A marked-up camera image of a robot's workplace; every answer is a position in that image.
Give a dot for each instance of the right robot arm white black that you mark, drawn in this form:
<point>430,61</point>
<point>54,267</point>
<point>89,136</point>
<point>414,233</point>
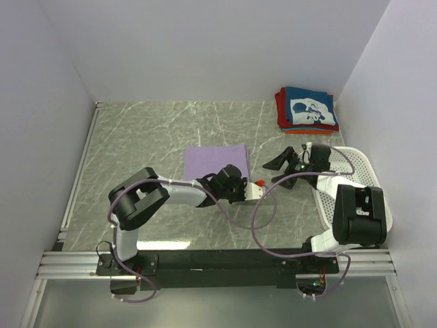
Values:
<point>359,212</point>

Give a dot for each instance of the aluminium front rail frame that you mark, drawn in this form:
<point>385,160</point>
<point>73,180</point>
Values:
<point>82,265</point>

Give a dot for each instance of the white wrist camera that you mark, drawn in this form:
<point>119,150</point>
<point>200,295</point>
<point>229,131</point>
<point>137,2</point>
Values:
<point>305,155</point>
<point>254,190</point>

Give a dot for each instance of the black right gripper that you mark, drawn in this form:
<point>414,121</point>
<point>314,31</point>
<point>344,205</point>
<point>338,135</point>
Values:
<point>276,162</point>

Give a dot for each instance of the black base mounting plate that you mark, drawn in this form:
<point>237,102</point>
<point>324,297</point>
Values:
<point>213,268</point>

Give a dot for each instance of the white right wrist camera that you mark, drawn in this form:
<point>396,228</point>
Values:
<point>305,155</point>

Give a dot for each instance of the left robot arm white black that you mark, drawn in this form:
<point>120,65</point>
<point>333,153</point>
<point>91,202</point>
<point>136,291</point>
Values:
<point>135,201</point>

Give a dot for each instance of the purple t shirt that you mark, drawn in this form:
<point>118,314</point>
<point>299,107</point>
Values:
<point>202,160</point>

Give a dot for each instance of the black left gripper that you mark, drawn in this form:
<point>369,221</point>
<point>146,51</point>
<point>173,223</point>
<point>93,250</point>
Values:
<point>241,182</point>

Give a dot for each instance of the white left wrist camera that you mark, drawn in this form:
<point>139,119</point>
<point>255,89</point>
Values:
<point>254,190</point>

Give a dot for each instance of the blue printed folded t shirt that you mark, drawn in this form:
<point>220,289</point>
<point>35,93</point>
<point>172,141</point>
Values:
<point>308,107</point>

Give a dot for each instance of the orange folded t shirt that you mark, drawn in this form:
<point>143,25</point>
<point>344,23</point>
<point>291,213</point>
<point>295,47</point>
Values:
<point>307,131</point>

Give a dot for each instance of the red folded t shirt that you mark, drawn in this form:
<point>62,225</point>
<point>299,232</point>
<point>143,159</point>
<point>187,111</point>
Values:
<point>284,124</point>

